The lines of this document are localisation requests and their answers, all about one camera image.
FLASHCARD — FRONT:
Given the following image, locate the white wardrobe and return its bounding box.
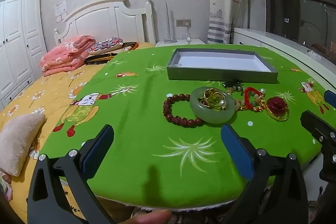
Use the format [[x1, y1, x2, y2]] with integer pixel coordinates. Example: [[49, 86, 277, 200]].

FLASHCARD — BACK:
[[0, 0, 48, 109]]

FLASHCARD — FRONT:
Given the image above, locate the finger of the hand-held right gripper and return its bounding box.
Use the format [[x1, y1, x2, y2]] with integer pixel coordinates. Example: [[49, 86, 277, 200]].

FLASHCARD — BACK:
[[324, 90, 336, 109], [300, 111, 336, 146]]

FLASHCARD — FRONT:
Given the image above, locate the green printed cloth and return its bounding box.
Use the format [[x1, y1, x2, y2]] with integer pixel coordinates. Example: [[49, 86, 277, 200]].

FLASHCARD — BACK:
[[39, 44, 336, 209]]

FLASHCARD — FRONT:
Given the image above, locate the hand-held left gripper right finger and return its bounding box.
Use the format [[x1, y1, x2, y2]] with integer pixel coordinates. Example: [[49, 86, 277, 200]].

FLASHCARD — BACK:
[[220, 124, 308, 224]]

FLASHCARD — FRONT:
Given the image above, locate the pink folded quilt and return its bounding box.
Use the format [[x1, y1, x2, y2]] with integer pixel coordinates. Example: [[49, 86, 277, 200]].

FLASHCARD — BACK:
[[39, 35, 96, 77]]

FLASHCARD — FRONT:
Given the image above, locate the red rose brooch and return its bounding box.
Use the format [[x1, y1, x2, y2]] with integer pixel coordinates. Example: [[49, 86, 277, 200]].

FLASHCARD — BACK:
[[266, 96, 290, 122]]

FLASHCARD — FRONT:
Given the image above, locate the multicoloured stone bead bracelet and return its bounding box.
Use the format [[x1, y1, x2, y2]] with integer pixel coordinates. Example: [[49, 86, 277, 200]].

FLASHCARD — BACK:
[[231, 89, 267, 112]]

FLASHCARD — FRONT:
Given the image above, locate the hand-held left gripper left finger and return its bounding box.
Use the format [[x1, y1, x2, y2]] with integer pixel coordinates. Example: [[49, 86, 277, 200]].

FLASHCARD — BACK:
[[27, 124, 114, 224]]

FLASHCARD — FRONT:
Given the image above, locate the green pendant black cord necklace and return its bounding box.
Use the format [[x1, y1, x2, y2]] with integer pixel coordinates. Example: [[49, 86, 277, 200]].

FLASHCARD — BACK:
[[223, 78, 245, 96]]

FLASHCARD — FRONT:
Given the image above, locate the grey shallow box tray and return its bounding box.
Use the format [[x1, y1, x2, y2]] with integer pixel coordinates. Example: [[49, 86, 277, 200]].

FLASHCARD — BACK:
[[167, 48, 279, 84]]

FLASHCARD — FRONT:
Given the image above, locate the pale green jade bangle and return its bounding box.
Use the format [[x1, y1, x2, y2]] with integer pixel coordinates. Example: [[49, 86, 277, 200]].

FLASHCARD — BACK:
[[189, 87, 235, 124]]

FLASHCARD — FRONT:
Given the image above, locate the white upright stand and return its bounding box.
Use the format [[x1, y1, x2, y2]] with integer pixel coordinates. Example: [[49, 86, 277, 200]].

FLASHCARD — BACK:
[[163, 2, 176, 43]]

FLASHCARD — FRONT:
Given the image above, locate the gold bangle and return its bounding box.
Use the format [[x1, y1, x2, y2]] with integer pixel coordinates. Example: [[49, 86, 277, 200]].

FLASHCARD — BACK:
[[204, 91, 228, 111]]

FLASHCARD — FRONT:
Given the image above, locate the dark framed window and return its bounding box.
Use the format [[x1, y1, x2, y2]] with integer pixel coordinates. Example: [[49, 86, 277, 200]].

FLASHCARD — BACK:
[[259, 0, 336, 64]]

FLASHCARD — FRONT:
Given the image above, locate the dark patterned blanket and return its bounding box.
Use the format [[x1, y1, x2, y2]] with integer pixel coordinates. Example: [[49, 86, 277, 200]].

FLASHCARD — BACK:
[[84, 42, 139, 65]]

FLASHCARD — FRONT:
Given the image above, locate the paper wall notice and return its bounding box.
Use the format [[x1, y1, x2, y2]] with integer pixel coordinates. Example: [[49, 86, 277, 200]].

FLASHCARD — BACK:
[[55, 0, 68, 23]]

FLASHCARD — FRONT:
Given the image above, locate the white nightstand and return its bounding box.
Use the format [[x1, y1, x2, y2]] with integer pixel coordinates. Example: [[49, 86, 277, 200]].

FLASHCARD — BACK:
[[155, 38, 206, 48]]

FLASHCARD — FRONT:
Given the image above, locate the red string bracelet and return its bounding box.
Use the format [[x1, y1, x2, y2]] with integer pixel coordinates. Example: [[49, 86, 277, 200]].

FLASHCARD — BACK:
[[244, 87, 265, 111]]

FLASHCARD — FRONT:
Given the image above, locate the white window cabinet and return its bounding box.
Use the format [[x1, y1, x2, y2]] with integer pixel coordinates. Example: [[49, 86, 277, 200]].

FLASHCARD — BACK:
[[233, 27, 336, 88]]

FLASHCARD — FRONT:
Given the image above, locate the dark red bead bracelet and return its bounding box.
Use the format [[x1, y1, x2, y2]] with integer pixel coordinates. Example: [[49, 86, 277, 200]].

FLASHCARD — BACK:
[[163, 93, 205, 128]]

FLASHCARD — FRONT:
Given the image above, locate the white bed headboard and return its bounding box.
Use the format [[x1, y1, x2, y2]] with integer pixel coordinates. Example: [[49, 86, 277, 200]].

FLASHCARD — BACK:
[[54, 0, 156, 46]]

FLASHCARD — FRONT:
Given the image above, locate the yellow flowered bedsheet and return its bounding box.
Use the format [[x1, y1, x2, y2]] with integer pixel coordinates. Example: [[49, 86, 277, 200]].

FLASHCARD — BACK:
[[0, 42, 155, 224]]

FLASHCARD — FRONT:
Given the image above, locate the person's left hand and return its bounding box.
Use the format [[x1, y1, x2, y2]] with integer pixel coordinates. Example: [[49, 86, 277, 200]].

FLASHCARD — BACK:
[[123, 210, 172, 224]]

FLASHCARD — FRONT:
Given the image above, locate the embroidered patterned pillow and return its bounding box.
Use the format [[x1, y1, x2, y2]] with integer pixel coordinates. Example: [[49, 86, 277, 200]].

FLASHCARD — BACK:
[[88, 37, 124, 53]]

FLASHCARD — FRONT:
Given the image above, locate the beige pillow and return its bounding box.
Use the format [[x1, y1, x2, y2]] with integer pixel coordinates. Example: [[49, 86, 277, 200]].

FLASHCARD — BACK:
[[0, 113, 47, 177]]

